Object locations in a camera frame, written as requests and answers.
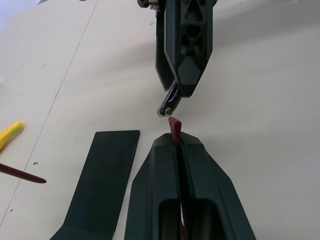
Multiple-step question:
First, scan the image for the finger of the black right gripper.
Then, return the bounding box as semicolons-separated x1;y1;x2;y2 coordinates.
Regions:
164;0;215;98
155;0;176;92

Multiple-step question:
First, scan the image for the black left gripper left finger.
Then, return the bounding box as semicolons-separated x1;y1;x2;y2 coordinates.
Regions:
124;133;185;240

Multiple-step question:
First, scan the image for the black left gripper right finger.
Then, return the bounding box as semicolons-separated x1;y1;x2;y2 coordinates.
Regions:
177;131;257;240

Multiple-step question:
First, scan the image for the black watch body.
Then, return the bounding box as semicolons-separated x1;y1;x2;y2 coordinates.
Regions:
156;81;182;118

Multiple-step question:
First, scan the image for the black flat stand plate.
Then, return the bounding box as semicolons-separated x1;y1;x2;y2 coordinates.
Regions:
49;129;141;240

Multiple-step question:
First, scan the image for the dark red watch strap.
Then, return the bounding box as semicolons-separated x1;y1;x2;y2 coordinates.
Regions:
0;163;47;185

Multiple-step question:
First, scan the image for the yellow watch strap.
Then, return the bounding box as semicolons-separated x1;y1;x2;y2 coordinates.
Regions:
0;121;25;152

